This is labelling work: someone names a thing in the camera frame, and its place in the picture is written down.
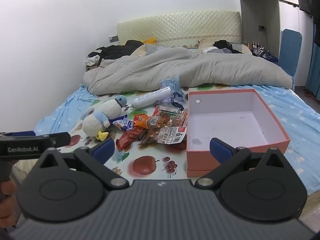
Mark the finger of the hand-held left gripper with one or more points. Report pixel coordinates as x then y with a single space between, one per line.
22 133
61 139

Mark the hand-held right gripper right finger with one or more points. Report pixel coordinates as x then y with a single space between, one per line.
220 150

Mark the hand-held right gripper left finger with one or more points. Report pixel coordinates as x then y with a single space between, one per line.
105 150

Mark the pink cardboard box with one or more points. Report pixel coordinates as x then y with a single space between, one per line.
225 122

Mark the blue white snack packet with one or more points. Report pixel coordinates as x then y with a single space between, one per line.
122 125

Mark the orange red snack packet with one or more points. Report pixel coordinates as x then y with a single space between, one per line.
146 121

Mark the clear snack packet white label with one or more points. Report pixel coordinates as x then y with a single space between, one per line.
167 135

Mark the clear snack packet green label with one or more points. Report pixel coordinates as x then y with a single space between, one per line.
172 116

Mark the person's left hand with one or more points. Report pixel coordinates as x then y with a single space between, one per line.
7 200

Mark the white blue plush duck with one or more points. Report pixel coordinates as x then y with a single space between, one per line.
93 123

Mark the fruit print mat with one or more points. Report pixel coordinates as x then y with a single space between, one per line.
147 160

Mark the white tube bottle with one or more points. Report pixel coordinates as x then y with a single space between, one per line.
150 97

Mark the crumpled blue plastic bag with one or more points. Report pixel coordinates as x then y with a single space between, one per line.
172 87

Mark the grey duvet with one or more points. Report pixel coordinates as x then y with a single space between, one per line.
175 67

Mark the pile of dark clothes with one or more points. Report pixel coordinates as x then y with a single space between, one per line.
112 51

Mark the black garment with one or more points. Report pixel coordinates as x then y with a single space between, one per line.
225 45

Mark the peach pillow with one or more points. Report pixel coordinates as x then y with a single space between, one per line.
140 51

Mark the group of small bottles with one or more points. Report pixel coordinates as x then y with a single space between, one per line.
257 47

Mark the yellow bag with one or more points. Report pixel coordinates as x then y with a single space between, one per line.
150 41

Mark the blue chair back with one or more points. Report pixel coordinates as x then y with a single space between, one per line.
288 52

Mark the blue curtain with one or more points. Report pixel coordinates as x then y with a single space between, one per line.
313 65

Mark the cream quilted headboard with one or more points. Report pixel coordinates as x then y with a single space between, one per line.
180 26

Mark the grey wall switch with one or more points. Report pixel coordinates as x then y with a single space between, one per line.
114 39

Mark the black wall socket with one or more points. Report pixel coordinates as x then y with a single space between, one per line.
262 28

